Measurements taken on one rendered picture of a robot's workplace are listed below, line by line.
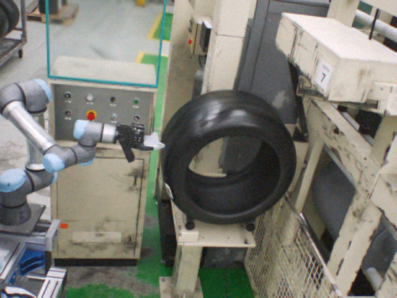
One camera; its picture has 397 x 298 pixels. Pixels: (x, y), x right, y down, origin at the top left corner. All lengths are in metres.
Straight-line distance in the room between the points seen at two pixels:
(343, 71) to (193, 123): 0.59
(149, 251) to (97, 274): 0.40
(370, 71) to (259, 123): 0.46
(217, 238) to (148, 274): 1.01
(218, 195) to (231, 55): 0.67
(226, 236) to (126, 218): 0.84
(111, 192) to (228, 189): 0.77
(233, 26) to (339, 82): 0.65
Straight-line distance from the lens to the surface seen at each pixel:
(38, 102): 2.02
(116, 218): 2.71
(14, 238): 2.27
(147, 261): 3.05
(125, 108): 2.38
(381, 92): 1.47
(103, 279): 2.93
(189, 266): 2.62
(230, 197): 2.13
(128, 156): 1.79
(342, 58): 1.43
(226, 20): 1.93
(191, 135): 1.68
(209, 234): 2.06
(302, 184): 2.35
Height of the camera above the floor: 2.11
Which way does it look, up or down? 29 degrees down
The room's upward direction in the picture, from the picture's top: 10 degrees clockwise
